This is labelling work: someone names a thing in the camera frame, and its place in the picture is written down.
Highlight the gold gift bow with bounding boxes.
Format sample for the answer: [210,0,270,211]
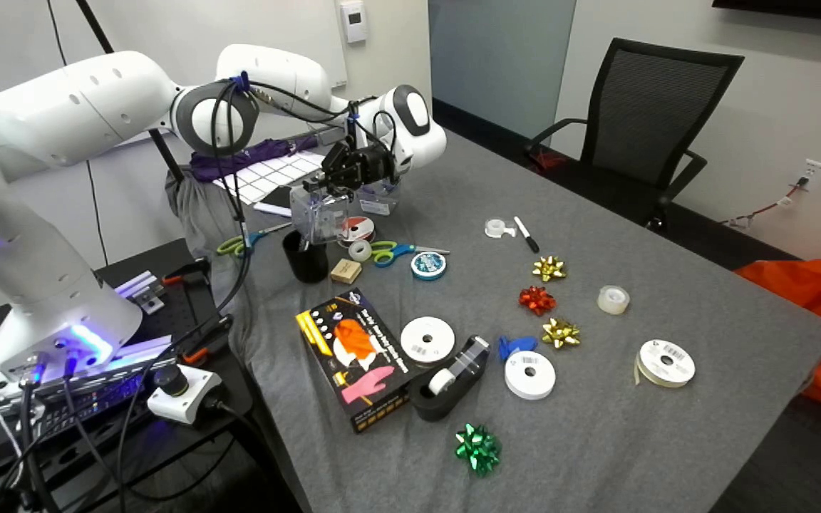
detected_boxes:
[538,316,584,352]
[529,254,569,284]

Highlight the black tripod pole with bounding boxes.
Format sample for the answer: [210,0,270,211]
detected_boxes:
[73,0,187,181]

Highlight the black office chair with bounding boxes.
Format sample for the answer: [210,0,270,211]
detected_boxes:
[522,34,748,232]

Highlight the black wall screen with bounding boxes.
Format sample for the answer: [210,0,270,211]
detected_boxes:
[709,0,821,27]

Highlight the green gift bow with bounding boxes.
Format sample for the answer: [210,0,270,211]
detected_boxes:
[451,418,504,479]

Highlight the silver metal bracket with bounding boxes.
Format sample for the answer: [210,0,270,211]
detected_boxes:
[110,268,169,316]

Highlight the whiteboard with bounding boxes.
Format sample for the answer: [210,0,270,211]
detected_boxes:
[0,0,350,178]

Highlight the green handled scissors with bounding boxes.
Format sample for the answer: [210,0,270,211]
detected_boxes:
[213,225,286,262]

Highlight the teal ribbon spool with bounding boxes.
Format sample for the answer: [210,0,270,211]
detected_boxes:
[408,245,454,281]

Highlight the small white ribbon roll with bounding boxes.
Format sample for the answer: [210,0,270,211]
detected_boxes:
[344,237,376,265]

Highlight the black cup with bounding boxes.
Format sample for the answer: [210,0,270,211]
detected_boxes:
[279,225,334,284]

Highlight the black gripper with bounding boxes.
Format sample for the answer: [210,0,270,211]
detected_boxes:
[304,140,403,211]

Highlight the black notebook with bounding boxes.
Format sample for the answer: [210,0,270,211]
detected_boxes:
[252,181,304,221]

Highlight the red and white ribbon spool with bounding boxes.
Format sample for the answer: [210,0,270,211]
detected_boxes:
[337,214,380,245]

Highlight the blue and green scissors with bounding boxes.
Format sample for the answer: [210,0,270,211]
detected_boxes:
[367,237,418,269]

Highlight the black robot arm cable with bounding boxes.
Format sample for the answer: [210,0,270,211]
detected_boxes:
[209,70,400,238]

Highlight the small white tape roll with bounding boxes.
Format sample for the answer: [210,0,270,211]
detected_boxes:
[481,215,518,241]

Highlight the black tape dispenser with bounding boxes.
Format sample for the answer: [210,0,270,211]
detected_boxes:
[410,329,492,425]

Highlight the purple cloth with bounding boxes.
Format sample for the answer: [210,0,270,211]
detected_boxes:
[186,133,323,184]

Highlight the tan twine spool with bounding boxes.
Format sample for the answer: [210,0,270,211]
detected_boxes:
[324,257,367,288]

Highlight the silver robot base rail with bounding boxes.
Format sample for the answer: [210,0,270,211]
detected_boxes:
[0,329,183,436]

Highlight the black marker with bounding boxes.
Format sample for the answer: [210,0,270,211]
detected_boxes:
[510,214,545,257]

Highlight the black box with orange print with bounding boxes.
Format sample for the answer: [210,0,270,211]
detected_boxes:
[294,288,424,436]

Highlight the blue gift bow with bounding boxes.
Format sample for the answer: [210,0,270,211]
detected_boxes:
[492,329,541,363]

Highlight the grey tablecloth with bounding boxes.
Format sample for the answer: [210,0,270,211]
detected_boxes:
[166,117,821,513]

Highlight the red gift bow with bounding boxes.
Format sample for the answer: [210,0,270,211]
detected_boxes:
[517,281,558,319]

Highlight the clear container with blue items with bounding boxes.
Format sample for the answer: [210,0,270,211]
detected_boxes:
[350,178,404,218]

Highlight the white wall thermostat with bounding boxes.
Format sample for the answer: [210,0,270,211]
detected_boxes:
[337,0,370,49]

